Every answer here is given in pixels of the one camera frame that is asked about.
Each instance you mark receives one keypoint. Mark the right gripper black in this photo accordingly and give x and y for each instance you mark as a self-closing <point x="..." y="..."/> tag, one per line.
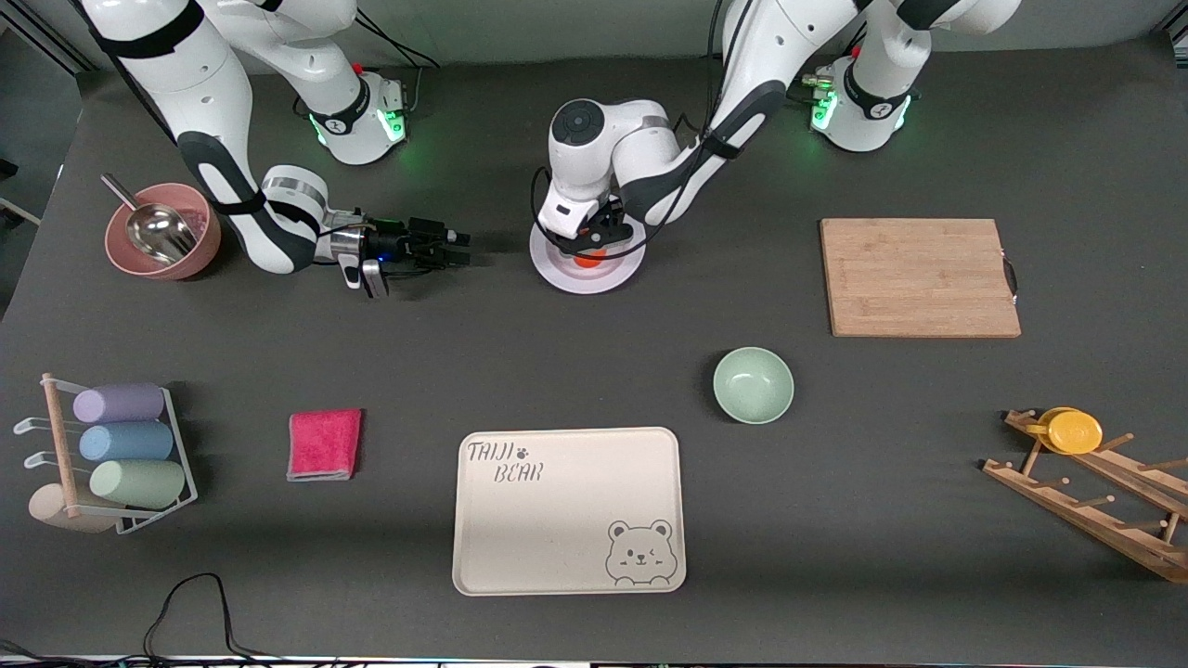
<point x="393" y="247"/>

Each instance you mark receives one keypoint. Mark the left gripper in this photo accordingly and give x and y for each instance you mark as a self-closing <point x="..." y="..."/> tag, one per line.
<point x="608" y="224"/>

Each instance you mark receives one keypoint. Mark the orange fruit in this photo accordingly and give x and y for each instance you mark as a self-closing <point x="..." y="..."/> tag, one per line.
<point x="589" y="261"/>

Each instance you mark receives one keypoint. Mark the white round plate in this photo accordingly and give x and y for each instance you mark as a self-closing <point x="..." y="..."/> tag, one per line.
<point x="613" y="276"/>

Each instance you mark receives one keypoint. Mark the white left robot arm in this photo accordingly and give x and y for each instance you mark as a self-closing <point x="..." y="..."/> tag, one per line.
<point x="770" y="56"/>

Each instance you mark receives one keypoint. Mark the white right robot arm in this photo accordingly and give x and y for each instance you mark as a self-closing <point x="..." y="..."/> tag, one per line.
<point x="213" y="102"/>

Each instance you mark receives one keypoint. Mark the light green bowl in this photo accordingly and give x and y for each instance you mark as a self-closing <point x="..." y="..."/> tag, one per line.
<point x="753" y="385"/>

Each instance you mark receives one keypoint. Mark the pink folded cloth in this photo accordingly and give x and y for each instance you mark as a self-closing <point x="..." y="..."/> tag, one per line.
<point x="324" y="443"/>

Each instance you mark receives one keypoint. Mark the pink bowl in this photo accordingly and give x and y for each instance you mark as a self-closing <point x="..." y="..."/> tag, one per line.
<point x="200" y="250"/>

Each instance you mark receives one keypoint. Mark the beige bear print tray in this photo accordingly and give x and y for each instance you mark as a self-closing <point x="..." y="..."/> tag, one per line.
<point x="568" y="520"/>

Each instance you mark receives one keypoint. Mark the metal scoop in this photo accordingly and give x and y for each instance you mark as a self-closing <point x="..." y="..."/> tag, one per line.
<point x="160" y="232"/>

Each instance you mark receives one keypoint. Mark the bamboo cutting board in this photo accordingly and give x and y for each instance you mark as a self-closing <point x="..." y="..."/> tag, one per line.
<point x="914" y="278"/>

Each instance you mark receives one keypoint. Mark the purple cup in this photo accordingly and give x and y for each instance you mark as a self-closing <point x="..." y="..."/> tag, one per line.
<point x="119" y="404"/>

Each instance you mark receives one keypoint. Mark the blue cup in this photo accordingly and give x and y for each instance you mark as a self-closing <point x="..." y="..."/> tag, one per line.
<point x="126" y="442"/>

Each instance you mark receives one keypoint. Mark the green cup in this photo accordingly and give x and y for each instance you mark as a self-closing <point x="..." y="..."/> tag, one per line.
<point x="137" y="482"/>

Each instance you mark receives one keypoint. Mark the beige cup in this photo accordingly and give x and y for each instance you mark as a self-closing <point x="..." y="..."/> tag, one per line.
<point x="51" y="508"/>

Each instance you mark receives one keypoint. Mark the yellow mug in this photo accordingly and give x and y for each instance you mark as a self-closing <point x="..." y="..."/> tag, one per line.
<point x="1074" y="431"/>

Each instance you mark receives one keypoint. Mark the wooden mug rack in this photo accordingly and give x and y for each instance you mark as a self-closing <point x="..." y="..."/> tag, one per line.
<point x="1086" y="510"/>

